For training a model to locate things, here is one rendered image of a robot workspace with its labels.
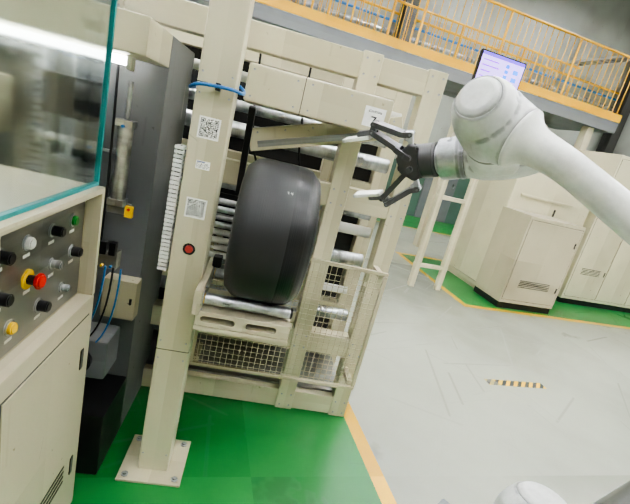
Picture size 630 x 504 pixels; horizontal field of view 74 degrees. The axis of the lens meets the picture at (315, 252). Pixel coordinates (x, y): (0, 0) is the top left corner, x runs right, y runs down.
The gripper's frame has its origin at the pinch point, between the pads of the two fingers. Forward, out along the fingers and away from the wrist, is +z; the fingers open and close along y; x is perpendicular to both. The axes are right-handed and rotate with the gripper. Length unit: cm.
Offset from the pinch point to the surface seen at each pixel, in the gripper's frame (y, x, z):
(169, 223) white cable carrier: -17, -7, 83
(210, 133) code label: 11, -23, 63
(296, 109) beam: 10, -63, 52
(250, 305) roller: -52, -10, 58
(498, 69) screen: -26, -458, 27
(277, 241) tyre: -25.9, -12.1, 39.1
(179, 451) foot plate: -126, 12, 112
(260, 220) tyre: -18.0, -11.8, 43.4
